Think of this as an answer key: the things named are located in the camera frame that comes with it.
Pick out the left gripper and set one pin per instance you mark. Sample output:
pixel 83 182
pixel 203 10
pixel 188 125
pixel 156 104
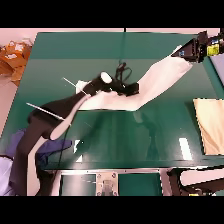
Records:
pixel 129 89

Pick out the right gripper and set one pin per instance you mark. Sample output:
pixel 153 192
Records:
pixel 190 50

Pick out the white shirt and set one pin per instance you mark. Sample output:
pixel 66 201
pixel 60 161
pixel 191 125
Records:
pixel 156 80

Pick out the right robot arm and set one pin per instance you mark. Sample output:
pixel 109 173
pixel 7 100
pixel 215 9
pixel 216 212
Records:
pixel 196 178

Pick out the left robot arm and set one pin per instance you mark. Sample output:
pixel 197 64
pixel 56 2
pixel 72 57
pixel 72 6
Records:
pixel 63 108

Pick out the beige garment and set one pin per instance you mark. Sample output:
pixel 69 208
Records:
pixel 210 125

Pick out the purple garment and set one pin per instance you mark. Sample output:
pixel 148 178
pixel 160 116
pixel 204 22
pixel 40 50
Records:
pixel 50 146

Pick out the brown cardboard heap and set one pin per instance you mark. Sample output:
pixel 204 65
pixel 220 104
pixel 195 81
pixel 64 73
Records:
pixel 15 60

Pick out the pale lilac garment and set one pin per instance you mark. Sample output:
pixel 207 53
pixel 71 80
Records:
pixel 5 176

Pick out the silver frame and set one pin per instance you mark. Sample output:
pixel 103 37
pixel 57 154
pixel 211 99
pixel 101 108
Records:
pixel 106 181

